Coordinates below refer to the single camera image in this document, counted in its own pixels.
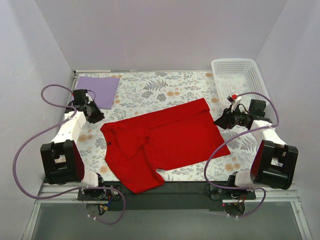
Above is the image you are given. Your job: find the white plastic basket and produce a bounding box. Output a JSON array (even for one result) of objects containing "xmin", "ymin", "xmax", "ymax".
[{"xmin": 211, "ymin": 58, "xmax": 269, "ymax": 107}]

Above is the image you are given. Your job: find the red t shirt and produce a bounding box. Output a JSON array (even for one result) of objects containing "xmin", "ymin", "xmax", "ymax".
[{"xmin": 100, "ymin": 98, "xmax": 224, "ymax": 194}]

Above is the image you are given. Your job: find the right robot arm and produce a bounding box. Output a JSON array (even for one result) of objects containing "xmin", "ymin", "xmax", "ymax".
[{"xmin": 214, "ymin": 99, "xmax": 299, "ymax": 199}]

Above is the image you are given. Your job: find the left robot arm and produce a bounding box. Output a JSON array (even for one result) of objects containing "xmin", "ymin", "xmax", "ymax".
[{"xmin": 40, "ymin": 89, "xmax": 107, "ymax": 200}]

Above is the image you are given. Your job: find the folded purple t shirt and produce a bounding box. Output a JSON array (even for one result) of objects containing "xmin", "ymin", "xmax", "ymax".
[{"xmin": 74, "ymin": 76, "xmax": 120, "ymax": 110}]

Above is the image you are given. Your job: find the floral table cloth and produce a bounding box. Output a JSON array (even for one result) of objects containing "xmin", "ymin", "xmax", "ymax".
[{"xmin": 72, "ymin": 71, "xmax": 259, "ymax": 182}]

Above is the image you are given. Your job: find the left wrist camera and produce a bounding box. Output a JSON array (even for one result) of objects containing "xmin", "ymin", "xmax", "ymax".
[{"xmin": 85, "ymin": 92, "xmax": 95, "ymax": 105}]

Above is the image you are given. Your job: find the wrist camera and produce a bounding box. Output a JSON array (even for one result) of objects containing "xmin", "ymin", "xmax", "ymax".
[
  {"xmin": 227, "ymin": 93, "xmax": 242, "ymax": 112},
  {"xmin": 85, "ymin": 92, "xmax": 95, "ymax": 105}
]

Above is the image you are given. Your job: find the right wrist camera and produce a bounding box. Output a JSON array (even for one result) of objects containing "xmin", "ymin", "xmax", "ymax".
[{"xmin": 227, "ymin": 93, "xmax": 242, "ymax": 112}]

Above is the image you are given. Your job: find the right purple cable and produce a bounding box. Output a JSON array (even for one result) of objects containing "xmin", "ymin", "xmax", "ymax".
[{"xmin": 203, "ymin": 91, "xmax": 280, "ymax": 219}]

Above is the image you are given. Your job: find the purple cable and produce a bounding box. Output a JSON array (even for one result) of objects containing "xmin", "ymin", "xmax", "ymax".
[
  {"xmin": 12, "ymin": 84, "xmax": 127, "ymax": 225},
  {"xmin": 203, "ymin": 91, "xmax": 280, "ymax": 219}
]

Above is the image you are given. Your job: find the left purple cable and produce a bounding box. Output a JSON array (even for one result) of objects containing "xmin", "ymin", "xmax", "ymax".
[{"xmin": 12, "ymin": 84, "xmax": 127, "ymax": 225}]

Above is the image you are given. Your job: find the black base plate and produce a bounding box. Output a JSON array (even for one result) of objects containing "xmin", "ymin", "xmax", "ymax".
[{"xmin": 77, "ymin": 181, "xmax": 256, "ymax": 212}]

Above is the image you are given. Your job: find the aluminium frame rail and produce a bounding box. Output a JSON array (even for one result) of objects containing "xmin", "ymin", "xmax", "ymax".
[{"xmin": 38, "ymin": 183, "xmax": 301, "ymax": 203}]

